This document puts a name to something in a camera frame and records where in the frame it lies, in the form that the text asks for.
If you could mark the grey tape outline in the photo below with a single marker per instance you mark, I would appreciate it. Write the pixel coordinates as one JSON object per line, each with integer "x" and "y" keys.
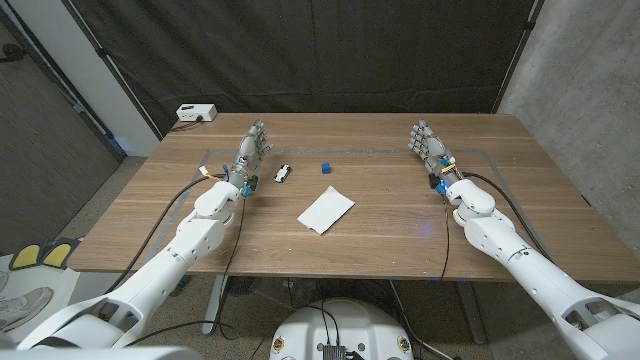
{"x": 375, "y": 150}

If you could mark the black round fan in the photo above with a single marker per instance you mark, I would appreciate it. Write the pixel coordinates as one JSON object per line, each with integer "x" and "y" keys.
{"x": 242, "y": 285}

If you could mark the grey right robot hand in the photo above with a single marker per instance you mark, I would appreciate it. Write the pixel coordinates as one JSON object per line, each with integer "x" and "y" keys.
{"x": 434, "y": 152}

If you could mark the grey sneaker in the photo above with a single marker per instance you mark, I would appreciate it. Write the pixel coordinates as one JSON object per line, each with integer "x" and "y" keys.
{"x": 25, "y": 307}

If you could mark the yellow foot pedal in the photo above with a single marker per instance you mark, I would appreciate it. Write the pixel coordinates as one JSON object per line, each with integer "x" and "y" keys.
{"x": 26, "y": 257}
{"x": 57, "y": 255}

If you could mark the white robot torso edge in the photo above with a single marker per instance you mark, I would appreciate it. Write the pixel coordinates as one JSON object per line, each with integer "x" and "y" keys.
{"x": 100, "y": 355}

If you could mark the white paper sheet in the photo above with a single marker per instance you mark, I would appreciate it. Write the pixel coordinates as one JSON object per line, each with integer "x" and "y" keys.
{"x": 325, "y": 210}

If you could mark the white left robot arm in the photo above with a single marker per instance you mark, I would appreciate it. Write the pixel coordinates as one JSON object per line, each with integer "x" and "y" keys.
{"x": 165, "y": 260}

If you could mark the white toy car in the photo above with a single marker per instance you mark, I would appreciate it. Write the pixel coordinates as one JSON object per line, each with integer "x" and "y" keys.
{"x": 282, "y": 173}

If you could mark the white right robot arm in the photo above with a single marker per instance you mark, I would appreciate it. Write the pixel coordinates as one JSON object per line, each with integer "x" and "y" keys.
{"x": 525, "y": 270}

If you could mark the black backdrop curtain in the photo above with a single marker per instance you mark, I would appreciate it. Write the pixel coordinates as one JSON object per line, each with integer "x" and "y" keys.
{"x": 325, "y": 50}

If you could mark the blue block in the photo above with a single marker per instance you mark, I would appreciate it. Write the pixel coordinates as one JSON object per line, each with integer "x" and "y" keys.
{"x": 326, "y": 168}

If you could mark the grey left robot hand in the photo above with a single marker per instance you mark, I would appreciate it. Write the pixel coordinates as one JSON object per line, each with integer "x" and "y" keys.
{"x": 247, "y": 155}

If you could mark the white power strip box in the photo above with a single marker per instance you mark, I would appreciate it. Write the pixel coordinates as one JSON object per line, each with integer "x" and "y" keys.
{"x": 196, "y": 112}

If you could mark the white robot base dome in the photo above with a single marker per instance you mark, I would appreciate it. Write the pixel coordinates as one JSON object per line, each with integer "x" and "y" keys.
{"x": 345, "y": 325}

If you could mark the black backdrop stand pole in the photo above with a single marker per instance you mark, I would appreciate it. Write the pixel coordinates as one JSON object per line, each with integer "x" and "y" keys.
{"x": 520, "y": 50}
{"x": 107, "y": 55}

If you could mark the white floor mat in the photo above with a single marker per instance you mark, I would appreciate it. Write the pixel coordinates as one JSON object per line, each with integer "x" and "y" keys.
{"x": 50, "y": 280}

